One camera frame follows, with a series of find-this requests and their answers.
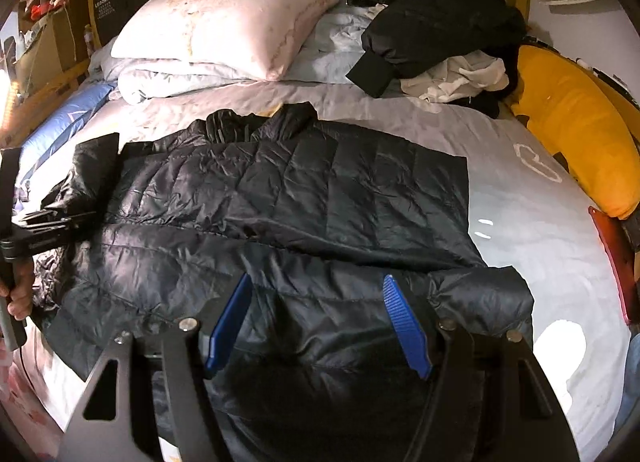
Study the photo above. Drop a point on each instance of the grey duvet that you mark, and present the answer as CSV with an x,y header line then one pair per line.
x,y
170,76

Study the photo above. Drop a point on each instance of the person's left hand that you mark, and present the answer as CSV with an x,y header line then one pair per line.
x,y
20,299

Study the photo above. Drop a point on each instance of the red cushion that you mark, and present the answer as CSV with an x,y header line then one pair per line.
x,y
617,262

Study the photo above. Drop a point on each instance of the white crumpled garment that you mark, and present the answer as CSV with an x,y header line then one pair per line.
x,y
450,76

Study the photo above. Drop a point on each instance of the pile of dark clothes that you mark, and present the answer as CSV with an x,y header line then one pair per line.
x,y
440,21

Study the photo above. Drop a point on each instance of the cluttered wooden shelf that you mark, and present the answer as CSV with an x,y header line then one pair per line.
x,y
45,41

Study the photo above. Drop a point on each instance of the black puffer jacket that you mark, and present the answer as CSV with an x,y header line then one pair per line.
x,y
300,202

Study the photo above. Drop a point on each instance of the orange long pillow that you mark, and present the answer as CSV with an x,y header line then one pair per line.
x,y
575,116

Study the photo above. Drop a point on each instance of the pink pillow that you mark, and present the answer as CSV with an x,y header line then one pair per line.
x,y
225,21

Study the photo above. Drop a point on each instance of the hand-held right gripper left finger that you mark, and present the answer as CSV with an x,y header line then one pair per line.
x,y
230,327

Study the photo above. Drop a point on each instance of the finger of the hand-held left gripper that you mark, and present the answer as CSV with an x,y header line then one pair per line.
x,y
55,218

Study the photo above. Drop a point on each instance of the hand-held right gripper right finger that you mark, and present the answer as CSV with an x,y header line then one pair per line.
x,y
407,327

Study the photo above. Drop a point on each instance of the blue pillow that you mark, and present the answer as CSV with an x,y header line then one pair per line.
x,y
60,121

